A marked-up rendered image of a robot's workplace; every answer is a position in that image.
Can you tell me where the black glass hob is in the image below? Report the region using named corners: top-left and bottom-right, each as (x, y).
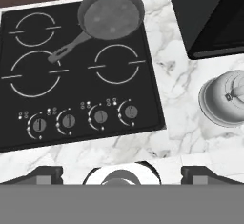
top-left (0, 0), bottom-right (167, 153)

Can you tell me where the white and black round object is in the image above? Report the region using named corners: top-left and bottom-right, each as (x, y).
top-left (82, 160), bottom-right (162, 186)

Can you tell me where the silver kettle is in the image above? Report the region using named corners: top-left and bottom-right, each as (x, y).
top-left (197, 70), bottom-right (244, 129)

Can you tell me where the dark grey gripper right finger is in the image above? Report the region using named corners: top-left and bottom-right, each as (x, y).
top-left (180, 166), bottom-right (237, 186)

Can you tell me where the grey hob knob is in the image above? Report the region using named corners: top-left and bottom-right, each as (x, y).
top-left (31, 117), bottom-right (48, 133)
top-left (92, 109), bottom-right (109, 125)
top-left (124, 105), bottom-right (139, 120)
top-left (61, 113), bottom-right (77, 130)

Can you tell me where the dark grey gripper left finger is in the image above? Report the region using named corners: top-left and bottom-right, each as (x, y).
top-left (9, 166), bottom-right (64, 186)

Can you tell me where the black microwave oven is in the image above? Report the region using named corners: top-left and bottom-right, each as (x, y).
top-left (165, 0), bottom-right (244, 61)

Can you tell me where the dark grey frying pan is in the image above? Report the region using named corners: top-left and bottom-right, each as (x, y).
top-left (47, 0), bottom-right (146, 65)

